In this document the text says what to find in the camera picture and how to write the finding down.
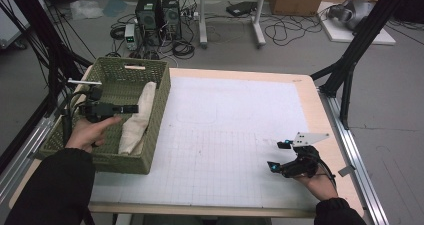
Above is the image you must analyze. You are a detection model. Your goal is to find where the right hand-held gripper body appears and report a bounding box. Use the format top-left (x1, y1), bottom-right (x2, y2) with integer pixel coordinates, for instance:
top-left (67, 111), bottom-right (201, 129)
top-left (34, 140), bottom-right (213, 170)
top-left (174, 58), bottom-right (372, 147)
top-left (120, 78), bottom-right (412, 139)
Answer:
top-left (282, 131), bottom-right (331, 179)

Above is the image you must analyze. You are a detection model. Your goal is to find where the aluminium rail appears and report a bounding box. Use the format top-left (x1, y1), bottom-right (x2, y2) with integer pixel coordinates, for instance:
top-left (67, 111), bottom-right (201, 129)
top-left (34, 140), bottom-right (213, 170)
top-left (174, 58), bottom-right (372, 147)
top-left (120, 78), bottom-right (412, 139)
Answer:
top-left (318, 88), bottom-right (391, 225)
top-left (0, 114), bottom-right (56, 203)

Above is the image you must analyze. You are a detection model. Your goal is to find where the hand-held gripper cable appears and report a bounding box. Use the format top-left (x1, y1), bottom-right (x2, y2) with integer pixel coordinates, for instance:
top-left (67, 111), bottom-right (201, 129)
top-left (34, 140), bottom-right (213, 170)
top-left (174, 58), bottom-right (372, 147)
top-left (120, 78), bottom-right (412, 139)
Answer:
top-left (60, 90), bottom-right (91, 149)
top-left (316, 158), bottom-right (337, 189)

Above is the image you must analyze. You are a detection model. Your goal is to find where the black flat box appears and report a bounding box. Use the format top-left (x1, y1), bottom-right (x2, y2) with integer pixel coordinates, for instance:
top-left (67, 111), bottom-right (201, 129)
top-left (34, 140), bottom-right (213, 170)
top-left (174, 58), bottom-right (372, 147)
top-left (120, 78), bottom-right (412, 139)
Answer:
top-left (225, 0), bottom-right (258, 18)

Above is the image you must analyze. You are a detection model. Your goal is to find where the left hand-held gripper cable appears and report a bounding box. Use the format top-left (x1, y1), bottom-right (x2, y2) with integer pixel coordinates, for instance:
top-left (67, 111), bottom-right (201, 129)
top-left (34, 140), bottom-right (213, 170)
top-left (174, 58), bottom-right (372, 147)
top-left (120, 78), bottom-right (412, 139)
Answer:
top-left (60, 90), bottom-right (91, 149)

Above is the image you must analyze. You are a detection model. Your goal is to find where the grey bracket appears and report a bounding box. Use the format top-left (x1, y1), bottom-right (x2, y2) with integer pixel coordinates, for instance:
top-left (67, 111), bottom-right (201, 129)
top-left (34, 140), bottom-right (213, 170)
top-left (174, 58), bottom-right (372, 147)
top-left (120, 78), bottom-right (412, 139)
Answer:
top-left (338, 164), bottom-right (357, 178)

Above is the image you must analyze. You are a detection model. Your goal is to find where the blue sheet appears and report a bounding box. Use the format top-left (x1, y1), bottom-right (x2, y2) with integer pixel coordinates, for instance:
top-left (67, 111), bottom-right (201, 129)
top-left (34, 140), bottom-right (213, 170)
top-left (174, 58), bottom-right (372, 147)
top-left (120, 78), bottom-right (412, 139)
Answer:
top-left (103, 0), bottom-right (130, 18)

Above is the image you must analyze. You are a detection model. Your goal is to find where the white floor board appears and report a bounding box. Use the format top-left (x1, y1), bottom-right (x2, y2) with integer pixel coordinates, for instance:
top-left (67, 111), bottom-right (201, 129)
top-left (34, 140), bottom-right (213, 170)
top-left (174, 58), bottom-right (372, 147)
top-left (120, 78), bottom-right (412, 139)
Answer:
top-left (318, 1), bottom-right (397, 46)

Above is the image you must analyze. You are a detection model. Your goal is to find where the cream printed cloth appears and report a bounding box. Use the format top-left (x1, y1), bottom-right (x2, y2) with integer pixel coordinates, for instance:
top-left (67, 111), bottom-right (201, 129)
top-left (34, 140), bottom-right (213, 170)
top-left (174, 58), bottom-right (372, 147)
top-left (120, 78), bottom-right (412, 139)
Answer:
top-left (118, 81), bottom-right (158, 156)

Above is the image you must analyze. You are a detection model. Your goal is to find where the white cabinet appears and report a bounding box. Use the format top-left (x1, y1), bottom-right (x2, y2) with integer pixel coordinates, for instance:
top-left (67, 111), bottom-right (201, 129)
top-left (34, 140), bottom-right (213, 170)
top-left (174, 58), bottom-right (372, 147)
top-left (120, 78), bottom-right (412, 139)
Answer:
top-left (0, 0), bottom-right (32, 50)

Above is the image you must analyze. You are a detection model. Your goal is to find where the white power strip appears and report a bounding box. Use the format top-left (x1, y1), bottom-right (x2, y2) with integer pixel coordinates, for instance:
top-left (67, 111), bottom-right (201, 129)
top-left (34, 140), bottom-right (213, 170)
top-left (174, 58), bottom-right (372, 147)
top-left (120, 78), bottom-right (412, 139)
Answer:
top-left (179, 9), bottom-right (200, 20)

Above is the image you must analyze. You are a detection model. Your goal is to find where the grey power supply unit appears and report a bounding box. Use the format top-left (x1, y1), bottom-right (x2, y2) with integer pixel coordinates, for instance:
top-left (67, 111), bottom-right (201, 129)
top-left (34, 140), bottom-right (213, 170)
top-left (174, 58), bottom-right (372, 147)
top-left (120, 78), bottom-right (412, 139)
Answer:
top-left (124, 23), bottom-right (140, 52)

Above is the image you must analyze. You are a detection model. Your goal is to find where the right hand-held gripper cable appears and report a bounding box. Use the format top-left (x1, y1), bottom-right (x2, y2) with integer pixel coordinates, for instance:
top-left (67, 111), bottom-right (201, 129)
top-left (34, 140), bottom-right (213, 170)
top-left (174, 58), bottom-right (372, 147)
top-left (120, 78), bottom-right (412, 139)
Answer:
top-left (316, 158), bottom-right (337, 189)

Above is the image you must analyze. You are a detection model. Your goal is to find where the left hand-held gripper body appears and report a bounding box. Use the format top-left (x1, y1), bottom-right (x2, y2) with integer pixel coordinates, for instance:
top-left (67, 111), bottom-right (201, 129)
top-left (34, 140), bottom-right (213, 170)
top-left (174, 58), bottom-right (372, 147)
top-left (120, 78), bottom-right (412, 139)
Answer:
top-left (67, 79), bottom-right (116, 124)

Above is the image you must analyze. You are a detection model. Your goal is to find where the wide black computer tower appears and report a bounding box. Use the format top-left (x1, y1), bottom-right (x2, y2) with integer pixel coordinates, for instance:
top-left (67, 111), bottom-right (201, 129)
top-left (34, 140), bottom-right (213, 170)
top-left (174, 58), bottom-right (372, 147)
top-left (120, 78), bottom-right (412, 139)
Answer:
top-left (134, 0), bottom-right (164, 48)

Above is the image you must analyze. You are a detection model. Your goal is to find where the white stand leg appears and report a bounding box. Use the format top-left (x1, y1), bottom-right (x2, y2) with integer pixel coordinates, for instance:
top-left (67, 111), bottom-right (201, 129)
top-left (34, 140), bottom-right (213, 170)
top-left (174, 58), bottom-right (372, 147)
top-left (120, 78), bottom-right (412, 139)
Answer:
top-left (198, 0), bottom-right (209, 49)
top-left (252, 0), bottom-right (268, 48)

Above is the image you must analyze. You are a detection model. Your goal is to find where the green woven basket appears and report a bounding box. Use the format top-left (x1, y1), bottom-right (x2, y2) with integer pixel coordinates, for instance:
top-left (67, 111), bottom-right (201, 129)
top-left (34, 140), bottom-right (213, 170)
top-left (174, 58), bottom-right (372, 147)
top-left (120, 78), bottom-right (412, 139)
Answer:
top-left (36, 56), bottom-right (172, 176)

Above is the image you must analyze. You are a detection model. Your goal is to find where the narrow black computer tower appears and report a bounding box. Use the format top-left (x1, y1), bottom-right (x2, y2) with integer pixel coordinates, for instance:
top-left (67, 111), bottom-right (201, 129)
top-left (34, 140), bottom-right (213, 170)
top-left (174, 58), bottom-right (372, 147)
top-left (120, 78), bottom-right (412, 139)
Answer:
top-left (161, 0), bottom-right (183, 41)

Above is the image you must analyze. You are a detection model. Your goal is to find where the black frame post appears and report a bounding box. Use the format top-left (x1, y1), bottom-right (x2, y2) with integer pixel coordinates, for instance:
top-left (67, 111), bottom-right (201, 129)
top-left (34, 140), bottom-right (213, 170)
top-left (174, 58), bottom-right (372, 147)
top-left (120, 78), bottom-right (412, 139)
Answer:
top-left (309, 0), bottom-right (414, 131)
top-left (0, 0), bottom-right (94, 174)

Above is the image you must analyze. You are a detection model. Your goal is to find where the small cardboard box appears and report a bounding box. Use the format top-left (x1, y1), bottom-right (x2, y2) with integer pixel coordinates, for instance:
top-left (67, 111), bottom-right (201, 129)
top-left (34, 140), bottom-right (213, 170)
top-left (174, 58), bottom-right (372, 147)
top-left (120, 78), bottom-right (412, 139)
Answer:
top-left (268, 0), bottom-right (329, 18)

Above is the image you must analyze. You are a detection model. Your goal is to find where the person's left hand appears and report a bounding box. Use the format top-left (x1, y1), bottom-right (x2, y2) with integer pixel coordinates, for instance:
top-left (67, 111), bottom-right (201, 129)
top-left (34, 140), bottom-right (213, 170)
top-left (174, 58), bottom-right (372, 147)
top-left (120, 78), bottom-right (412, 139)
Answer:
top-left (64, 115), bottom-right (123, 154)

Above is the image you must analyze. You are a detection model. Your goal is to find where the white grid mat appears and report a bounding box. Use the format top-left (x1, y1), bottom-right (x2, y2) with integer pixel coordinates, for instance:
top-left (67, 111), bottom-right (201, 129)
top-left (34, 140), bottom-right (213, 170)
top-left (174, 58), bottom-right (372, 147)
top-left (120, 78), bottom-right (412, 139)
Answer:
top-left (89, 75), bottom-right (322, 209)

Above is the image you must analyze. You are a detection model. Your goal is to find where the grey rounded device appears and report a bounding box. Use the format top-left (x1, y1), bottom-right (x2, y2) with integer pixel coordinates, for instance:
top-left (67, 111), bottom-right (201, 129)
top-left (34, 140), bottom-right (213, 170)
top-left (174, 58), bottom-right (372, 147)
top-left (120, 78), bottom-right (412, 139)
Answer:
top-left (326, 0), bottom-right (376, 31)

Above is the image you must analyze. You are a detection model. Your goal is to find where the person's right hand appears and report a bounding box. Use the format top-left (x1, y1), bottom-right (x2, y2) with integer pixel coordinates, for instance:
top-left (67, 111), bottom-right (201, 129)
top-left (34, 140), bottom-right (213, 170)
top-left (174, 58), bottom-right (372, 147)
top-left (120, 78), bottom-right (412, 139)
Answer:
top-left (294, 171), bottom-right (339, 202)

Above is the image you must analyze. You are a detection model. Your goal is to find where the clear plastic bag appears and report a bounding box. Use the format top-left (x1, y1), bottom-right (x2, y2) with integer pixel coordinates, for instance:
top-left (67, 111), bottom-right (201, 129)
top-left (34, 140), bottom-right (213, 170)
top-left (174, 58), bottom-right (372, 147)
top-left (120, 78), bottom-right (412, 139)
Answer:
top-left (69, 0), bottom-right (105, 21)

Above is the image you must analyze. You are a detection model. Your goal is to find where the black floor cable tangle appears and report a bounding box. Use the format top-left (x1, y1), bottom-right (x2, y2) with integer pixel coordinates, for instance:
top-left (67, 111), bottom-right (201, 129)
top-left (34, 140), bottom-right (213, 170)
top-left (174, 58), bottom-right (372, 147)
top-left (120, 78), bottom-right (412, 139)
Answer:
top-left (263, 13), bottom-right (331, 48)

